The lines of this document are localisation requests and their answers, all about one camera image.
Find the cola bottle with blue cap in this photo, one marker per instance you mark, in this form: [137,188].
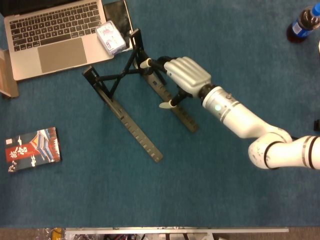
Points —
[300,27]

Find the white cardboard box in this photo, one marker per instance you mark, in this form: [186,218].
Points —
[319,47]

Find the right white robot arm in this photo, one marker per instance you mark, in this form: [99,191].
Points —
[240,120]

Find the black tablet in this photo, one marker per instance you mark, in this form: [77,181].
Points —
[120,17]

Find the black folding laptop stand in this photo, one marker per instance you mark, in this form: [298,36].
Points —
[143,141]

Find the red and blue printed book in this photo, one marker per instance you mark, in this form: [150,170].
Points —
[32,150]

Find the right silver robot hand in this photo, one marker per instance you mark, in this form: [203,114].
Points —
[190,75]

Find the grey open laptop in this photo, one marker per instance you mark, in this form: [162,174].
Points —
[62,53]

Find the glass jar with amber liquid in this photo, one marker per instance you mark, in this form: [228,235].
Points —
[57,233]

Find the teal table cloth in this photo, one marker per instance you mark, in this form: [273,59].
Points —
[200,187]

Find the wooden block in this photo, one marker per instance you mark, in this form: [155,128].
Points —
[7,77]

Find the small white card box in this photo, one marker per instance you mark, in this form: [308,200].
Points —
[110,37]

